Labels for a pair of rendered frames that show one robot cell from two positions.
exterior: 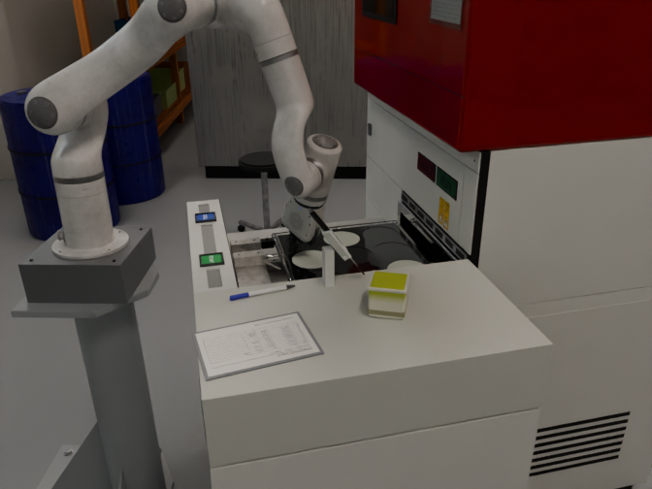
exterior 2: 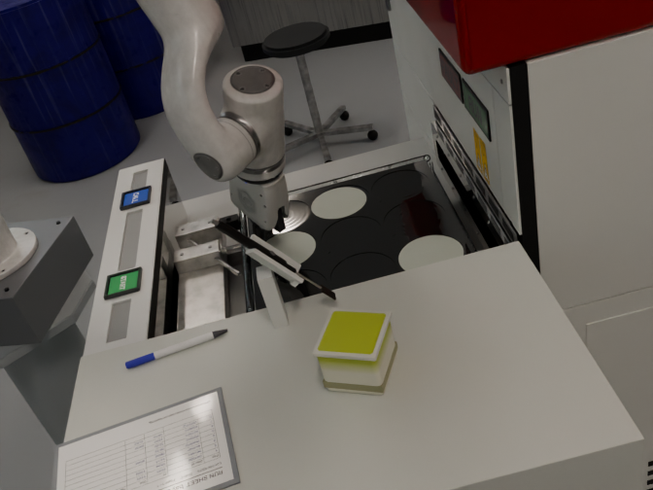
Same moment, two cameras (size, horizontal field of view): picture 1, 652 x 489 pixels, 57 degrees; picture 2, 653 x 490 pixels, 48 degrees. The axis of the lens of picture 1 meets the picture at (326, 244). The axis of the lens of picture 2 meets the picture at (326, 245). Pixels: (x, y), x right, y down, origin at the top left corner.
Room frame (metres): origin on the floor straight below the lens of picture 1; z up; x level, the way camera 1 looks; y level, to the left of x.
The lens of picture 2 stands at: (0.42, -0.27, 1.59)
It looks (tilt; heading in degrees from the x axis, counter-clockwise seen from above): 35 degrees down; 14
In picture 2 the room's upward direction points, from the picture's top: 15 degrees counter-clockwise
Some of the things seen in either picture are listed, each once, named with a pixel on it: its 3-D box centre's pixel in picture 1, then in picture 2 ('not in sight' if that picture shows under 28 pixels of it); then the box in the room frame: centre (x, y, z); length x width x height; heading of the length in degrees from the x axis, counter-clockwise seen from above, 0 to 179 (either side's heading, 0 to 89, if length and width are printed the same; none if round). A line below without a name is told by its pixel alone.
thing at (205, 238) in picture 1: (211, 263); (145, 271); (1.37, 0.30, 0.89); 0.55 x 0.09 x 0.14; 13
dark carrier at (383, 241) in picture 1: (353, 255); (351, 235); (1.39, -0.07, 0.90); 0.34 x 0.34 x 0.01; 13
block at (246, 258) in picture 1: (248, 258); (198, 257); (1.39, 0.20, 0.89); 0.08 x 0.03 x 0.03; 103
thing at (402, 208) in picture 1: (427, 245); (471, 199); (1.45, -0.27, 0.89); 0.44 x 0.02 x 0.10; 13
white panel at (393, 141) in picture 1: (410, 179); (441, 87); (1.63, -0.25, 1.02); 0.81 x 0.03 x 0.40; 13
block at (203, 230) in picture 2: (245, 244); (198, 231); (1.47, 0.22, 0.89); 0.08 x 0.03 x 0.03; 103
